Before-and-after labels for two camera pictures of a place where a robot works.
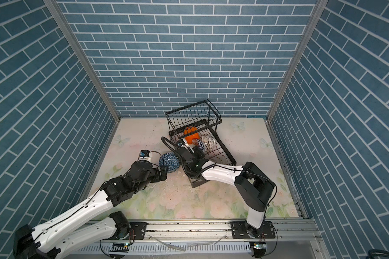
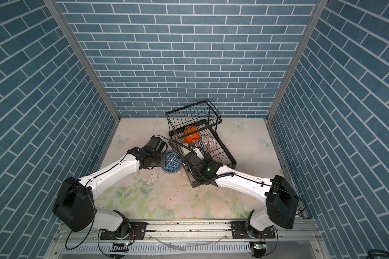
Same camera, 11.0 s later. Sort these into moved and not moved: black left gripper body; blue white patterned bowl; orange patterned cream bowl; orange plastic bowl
Moved: black left gripper body
Not moved: orange patterned cream bowl; blue white patterned bowl; orange plastic bowl
